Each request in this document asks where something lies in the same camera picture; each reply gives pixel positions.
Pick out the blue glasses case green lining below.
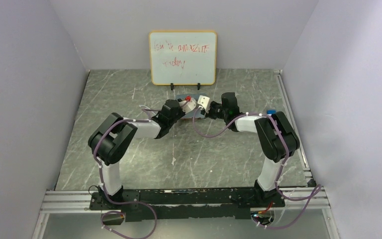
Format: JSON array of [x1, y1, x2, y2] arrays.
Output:
[[175, 94, 198, 102]]

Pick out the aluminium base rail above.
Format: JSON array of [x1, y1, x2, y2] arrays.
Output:
[[34, 69, 336, 239]]

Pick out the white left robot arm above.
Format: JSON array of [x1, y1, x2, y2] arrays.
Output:
[[88, 97, 192, 209]]

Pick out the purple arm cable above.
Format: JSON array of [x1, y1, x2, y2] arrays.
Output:
[[93, 105, 187, 239], [191, 107, 323, 231]]

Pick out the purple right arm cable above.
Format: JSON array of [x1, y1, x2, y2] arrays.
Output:
[[191, 107, 323, 231]]

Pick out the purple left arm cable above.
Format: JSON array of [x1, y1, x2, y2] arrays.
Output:
[[93, 105, 187, 239]]

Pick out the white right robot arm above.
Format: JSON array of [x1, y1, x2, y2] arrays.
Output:
[[197, 92, 300, 207]]

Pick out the yellow framed whiteboard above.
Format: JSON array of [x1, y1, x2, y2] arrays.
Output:
[[148, 30, 217, 86]]

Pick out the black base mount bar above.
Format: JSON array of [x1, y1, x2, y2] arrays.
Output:
[[89, 186, 285, 222]]

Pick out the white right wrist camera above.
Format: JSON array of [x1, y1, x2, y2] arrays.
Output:
[[197, 95, 211, 112]]

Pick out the white frame sunglasses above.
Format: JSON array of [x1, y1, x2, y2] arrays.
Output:
[[139, 105, 159, 114]]

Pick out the light blue cloth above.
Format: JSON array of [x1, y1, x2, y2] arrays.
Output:
[[182, 109, 206, 119]]

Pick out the small blue box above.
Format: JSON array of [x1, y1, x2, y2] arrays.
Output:
[[266, 110, 277, 115]]

